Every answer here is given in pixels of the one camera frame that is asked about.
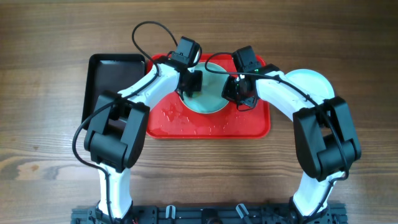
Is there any black tray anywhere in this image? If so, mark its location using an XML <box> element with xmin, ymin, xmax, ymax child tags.
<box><xmin>81</xmin><ymin>54</ymin><xmax>146</xmax><ymax>120</ymax></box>

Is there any red tray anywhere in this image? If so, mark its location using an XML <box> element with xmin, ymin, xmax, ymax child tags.
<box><xmin>145</xmin><ymin>53</ymin><xmax>271</xmax><ymax>139</ymax></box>

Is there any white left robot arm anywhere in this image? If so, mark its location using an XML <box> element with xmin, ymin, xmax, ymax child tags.
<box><xmin>81</xmin><ymin>56</ymin><xmax>201</xmax><ymax>223</ymax></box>

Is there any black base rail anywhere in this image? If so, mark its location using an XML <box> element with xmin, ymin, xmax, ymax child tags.
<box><xmin>70</xmin><ymin>203</ymin><xmax>348</xmax><ymax>224</ymax></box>

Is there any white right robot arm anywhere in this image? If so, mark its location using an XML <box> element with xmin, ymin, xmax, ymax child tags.
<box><xmin>223</xmin><ymin>64</ymin><xmax>361</xmax><ymax>223</ymax></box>

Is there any light blue plate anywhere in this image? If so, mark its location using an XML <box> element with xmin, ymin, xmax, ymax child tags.
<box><xmin>285</xmin><ymin>69</ymin><xmax>335</xmax><ymax>100</ymax></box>
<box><xmin>182</xmin><ymin>62</ymin><xmax>229</xmax><ymax>114</ymax></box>

